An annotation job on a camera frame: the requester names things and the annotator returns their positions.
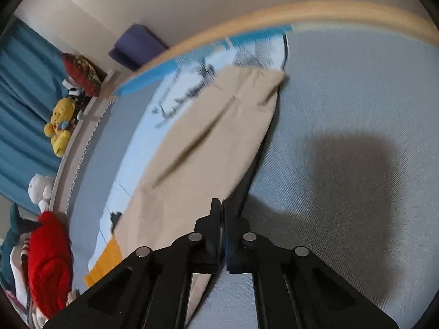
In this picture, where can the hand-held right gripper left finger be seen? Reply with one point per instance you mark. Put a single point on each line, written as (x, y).
(214, 234)

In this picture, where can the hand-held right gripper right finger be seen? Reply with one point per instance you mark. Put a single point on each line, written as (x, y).
(231, 252)

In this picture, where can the beige and orange pants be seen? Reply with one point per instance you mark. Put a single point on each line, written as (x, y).
(205, 137)

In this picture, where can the beige striped clothes pile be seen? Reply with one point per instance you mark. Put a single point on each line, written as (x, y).
(20, 264)

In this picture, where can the light blue printed blanket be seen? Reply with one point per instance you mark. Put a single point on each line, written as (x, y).
(192, 78)

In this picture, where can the red knitted sweater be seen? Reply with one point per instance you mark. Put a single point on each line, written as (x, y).
(48, 257)

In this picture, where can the grey bed sheet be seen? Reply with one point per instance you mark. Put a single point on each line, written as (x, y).
(343, 92)

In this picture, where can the yellow plush bear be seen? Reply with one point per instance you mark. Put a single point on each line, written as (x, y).
(61, 118)

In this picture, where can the black and white plush toy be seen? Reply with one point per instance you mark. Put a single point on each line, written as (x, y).
(76, 92)

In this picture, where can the teal plush toy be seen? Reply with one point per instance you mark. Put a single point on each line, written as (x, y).
(13, 228)

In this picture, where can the purple cushion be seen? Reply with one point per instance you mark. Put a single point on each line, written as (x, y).
(137, 46)

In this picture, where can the red patterned cushion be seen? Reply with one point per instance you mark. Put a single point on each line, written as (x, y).
(82, 72)

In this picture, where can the blue curtain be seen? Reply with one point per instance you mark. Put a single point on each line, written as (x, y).
(24, 92)

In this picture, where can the wooden bed frame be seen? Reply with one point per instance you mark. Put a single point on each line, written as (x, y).
(308, 11)

